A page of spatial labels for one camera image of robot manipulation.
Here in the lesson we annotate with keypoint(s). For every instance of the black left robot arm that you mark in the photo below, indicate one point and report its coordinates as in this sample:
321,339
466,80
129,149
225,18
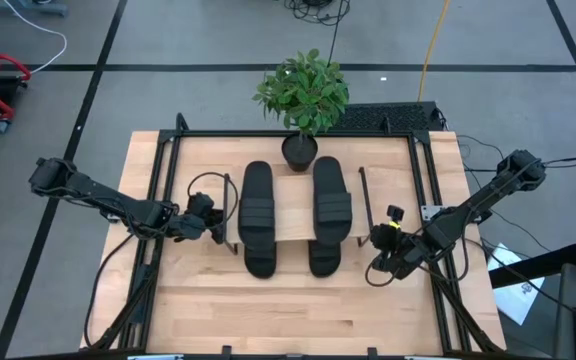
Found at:
93,192

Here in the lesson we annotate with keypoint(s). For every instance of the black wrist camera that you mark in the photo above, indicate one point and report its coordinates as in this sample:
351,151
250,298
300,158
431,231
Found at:
200,205
383,237

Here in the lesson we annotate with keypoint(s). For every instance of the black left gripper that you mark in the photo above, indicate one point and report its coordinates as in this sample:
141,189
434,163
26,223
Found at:
190,227

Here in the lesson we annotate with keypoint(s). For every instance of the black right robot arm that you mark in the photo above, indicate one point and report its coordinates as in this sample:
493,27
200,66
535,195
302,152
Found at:
488,192

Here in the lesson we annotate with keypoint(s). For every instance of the yellow tag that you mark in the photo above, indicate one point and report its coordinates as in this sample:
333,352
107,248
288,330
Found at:
394,225

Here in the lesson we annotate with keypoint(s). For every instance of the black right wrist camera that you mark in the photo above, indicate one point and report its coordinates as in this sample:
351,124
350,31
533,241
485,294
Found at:
383,237

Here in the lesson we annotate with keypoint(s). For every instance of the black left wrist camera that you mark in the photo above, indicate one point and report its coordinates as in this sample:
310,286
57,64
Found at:
200,205

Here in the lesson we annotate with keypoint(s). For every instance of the grey stand foot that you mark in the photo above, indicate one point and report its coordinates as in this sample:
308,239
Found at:
18,7

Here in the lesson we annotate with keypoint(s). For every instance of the white paper sheet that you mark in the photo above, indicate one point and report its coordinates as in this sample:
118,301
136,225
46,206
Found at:
515,300

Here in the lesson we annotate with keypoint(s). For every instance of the black metal bar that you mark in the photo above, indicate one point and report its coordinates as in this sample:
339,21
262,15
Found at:
538,263

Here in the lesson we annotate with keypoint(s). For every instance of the black perforated box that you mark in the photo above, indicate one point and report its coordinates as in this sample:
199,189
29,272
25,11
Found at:
383,117

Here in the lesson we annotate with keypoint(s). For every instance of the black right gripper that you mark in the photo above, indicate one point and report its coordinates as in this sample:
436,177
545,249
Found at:
405,255

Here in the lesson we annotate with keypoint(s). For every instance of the green potted plant black pot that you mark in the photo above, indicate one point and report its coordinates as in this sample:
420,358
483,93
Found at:
300,95

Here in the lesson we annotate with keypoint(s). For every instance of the black aluminium rig frame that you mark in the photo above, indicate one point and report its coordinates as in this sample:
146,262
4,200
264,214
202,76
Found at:
293,133

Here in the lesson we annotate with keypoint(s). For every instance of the wooden shelf black metal frame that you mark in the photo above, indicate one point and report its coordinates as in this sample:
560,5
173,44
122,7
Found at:
293,210

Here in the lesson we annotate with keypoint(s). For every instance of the black slide sandal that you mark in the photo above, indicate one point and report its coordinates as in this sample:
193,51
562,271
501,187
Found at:
332,185
260,262
256,190
324,260

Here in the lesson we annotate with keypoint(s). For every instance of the silver aluminium bracket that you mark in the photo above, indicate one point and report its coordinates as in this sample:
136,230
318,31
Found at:
155,357
423,357

